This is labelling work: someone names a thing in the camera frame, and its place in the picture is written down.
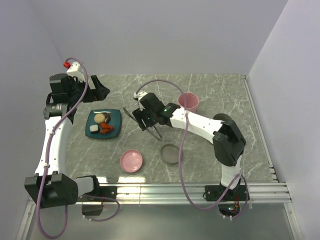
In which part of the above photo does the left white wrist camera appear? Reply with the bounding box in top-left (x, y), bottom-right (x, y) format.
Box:
top-left (63, 61), bottom-right (86, 82)

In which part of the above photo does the teal square plate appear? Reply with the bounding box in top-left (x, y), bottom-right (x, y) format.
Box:
top-left (85, 109), bottom-right (122, 140)

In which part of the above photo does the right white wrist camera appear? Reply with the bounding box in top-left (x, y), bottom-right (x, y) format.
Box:
top-left (133, 91), bottom-right (148, 110)

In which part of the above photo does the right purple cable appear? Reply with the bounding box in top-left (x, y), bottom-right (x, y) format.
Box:
top-left (135, 79), bottom-right (249, 220)

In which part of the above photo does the dark red octopus tentacle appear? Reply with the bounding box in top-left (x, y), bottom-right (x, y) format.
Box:
top-left (103, 112), bottom-right (111, 123)

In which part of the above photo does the round tan bun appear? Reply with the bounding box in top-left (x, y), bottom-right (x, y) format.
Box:
top-left (94, 113), bottom-right (106, 124)

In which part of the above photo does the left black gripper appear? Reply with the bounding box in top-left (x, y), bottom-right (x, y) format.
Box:
top-left (68, 74), bottom-right (110, 105)

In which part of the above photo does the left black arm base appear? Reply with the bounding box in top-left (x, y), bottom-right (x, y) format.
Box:
top-left (77, 185), bottom-right (120, 222)

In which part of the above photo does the white rice cake cube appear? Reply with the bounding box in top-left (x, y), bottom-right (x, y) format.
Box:
top-left (89, 124), bottom-right (100, 134)

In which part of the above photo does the grey round lid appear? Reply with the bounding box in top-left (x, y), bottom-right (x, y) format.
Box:
top-left (160, 143), bottom-right (183, 165)

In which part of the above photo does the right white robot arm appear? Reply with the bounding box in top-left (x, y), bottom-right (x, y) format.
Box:
top-left (132, 91), bottom-right (246, 200)

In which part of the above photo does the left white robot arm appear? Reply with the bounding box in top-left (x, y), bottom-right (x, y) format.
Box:
top-left (24, 73), bottom-right (110, 209)

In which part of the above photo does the pink cylindrical container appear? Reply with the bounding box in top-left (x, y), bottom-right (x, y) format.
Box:
top-left (178, 92), bottom-right (200, 113)

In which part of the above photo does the pink round lid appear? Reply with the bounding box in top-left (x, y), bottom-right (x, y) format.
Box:
top-left (120, 149), bottom-right (143, 173)

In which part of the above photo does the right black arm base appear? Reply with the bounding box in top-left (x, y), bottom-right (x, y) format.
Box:
top-left (204, 184), bottom-right (251, 217)

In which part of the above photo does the grey cylindrical container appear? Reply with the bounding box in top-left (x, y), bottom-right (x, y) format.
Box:
top-left (212, 113), bottom-right (233, 123)

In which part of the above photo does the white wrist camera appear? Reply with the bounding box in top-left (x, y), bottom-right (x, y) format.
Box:
top-left (63, 61), bottom-right (86, 82)
top-left (133, 91), bottom-right (148, 110)

